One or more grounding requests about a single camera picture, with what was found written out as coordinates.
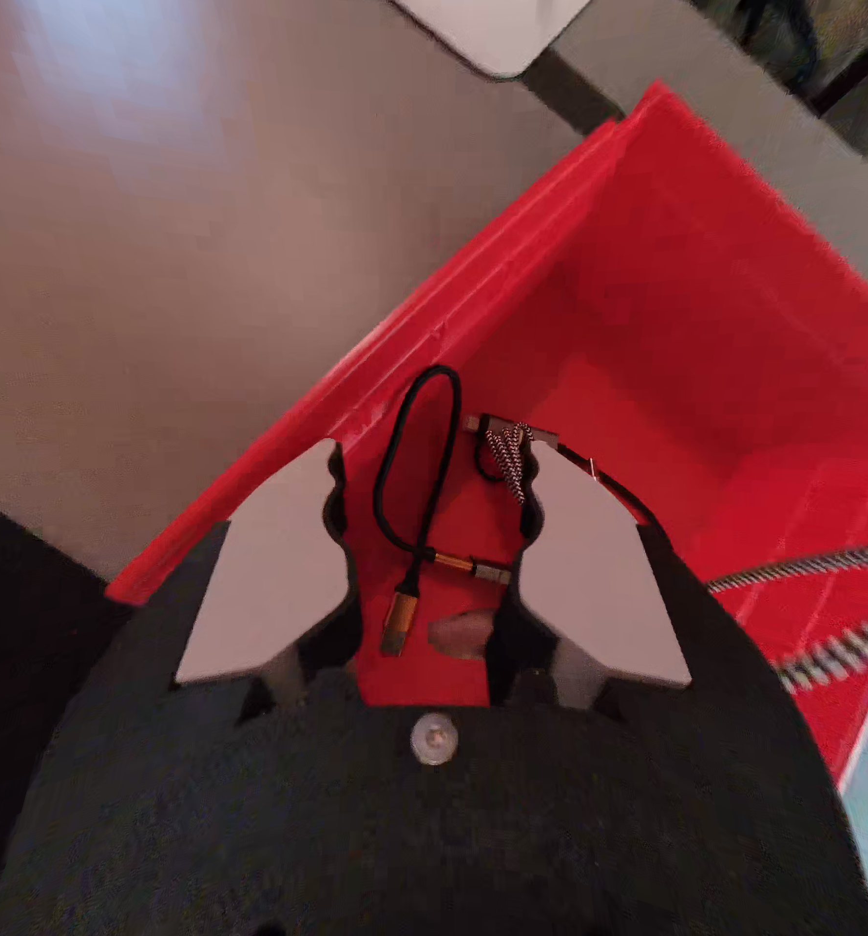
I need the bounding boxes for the short black cable gold plugs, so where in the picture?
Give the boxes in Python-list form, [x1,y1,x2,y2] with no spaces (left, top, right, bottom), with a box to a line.
[371,364,514,658]

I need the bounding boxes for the long striped braided cable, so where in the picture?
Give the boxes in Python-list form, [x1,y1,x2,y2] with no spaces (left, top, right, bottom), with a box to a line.
[706,543,868,694]

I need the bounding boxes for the white tabletop board stand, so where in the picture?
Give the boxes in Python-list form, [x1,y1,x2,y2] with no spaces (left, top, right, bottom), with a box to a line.
[390,0,594,80]

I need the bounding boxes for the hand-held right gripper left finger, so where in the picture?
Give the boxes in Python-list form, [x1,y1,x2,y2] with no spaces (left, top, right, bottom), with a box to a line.
[174,436,365,709]

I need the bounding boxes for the red plastic bin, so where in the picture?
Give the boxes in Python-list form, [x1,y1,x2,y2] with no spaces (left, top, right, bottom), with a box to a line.
[105,80,868,787]

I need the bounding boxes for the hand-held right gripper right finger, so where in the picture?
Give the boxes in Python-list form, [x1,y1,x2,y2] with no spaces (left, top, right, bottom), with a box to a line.
[485,441,694,710]

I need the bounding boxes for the short striped braided cable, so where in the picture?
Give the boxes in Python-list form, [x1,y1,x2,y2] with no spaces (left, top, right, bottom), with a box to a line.
[469,411,560,507]

